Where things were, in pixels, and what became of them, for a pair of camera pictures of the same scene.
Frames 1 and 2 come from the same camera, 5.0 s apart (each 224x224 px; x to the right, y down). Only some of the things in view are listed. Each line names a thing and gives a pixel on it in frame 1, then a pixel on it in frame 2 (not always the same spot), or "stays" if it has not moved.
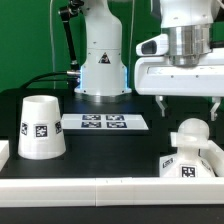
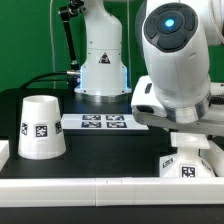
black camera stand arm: x=66 y=12 stays
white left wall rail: x=4 y=153 stays
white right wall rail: x=214 y=156 stays
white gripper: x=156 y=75 to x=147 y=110
